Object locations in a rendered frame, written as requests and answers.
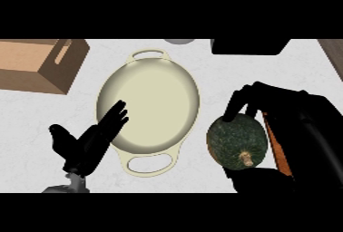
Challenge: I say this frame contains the cream oval pot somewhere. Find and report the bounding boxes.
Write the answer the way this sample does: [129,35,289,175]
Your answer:
[95,48,203,179]

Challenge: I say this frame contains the dark green squash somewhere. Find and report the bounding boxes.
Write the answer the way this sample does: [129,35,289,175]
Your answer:
[206,112,269,171]

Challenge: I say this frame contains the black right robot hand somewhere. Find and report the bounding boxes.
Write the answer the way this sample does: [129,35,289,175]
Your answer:
[222,80,343,194]

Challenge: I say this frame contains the grey round object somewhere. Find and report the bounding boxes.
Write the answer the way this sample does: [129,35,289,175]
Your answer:
[164,38,195,45]

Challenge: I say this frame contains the brown wooden box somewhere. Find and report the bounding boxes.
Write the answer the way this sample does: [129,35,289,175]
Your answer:
[0,38,92,96]

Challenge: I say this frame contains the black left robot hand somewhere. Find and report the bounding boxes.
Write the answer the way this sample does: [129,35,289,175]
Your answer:
[49,100,132,179]

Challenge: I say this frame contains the orange cutting board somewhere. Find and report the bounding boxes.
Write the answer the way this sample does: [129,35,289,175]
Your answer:
[262,111,295,178]

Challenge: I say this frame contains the brown wooden panel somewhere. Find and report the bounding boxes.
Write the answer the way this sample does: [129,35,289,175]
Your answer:
[317,38,343,82]

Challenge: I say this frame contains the black appliance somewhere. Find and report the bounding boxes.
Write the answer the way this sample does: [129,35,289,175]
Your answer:
[209,38,293,56]

